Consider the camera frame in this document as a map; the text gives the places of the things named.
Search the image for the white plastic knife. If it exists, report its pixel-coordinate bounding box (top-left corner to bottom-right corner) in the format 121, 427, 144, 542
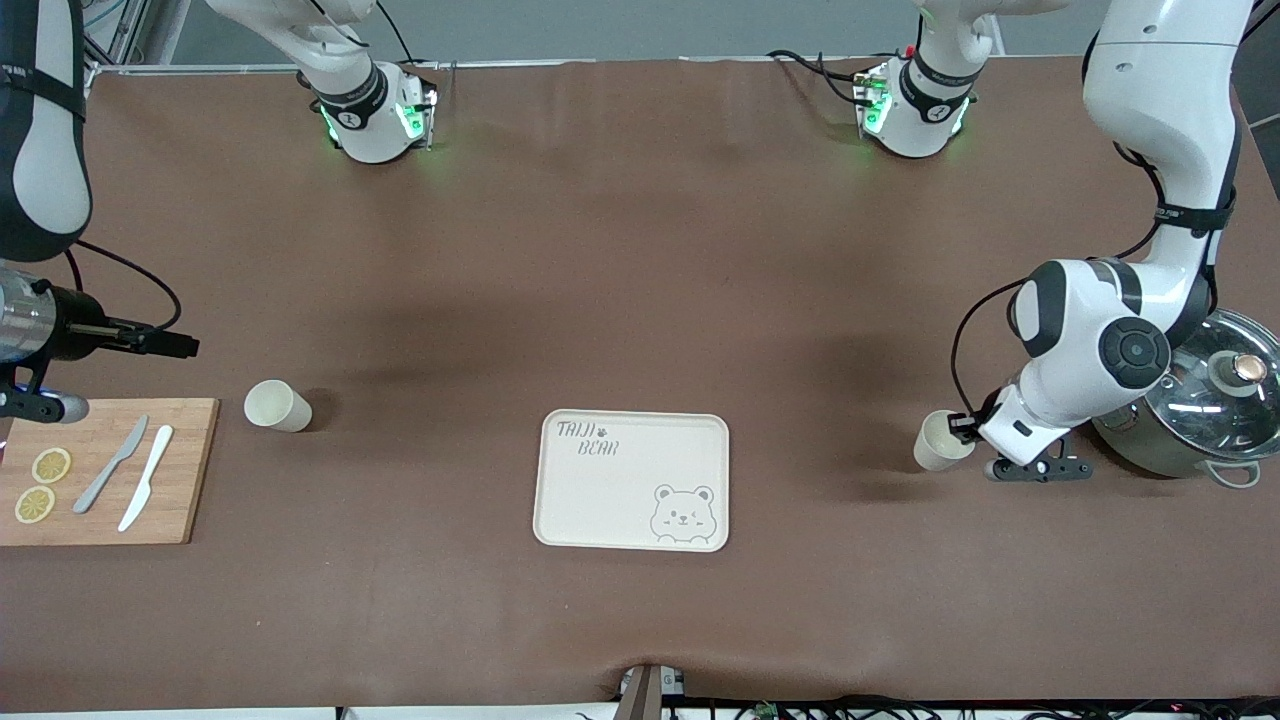
117, 425, 175, 533

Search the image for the aluminium frame profile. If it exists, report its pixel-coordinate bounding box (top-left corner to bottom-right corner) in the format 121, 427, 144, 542
82, 0, 191, 73

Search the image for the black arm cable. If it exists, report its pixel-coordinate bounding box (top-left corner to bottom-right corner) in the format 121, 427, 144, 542
950, 278, 1031, 416
62, 238, 183, 331

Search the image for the white plastic cup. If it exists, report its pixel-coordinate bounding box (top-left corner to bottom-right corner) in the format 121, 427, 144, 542
244, 379, 313, 434
913, 410, 976, 472

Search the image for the wooden cutting board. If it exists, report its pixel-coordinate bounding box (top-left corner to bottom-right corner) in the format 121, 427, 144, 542
0, 398, 220, 547

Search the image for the brown table mat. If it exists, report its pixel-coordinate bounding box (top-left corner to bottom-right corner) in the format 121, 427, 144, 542
0, 55, 1280, 713

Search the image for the grey cooking pot glass lid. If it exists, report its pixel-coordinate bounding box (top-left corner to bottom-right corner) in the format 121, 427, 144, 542
1090, 308, 1280, 489

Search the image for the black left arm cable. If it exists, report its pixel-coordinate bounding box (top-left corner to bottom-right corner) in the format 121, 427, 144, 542
950, 278, 1031, 416

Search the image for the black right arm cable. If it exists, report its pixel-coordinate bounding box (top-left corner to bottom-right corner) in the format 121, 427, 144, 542
62, 238, 183, 331

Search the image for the grey plastic knife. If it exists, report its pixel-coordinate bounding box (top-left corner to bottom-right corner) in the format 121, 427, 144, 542
72, 415, 150, 515

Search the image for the metal table edge bracket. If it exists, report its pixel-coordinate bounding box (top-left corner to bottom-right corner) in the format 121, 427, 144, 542
618, 664, 687, 720

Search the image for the cream tray with bear print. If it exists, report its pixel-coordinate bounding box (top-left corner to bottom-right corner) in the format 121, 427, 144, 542
532, 409, 731, 553

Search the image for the black base cable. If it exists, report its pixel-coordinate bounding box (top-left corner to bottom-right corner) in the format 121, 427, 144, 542
768, 48, 871, 101

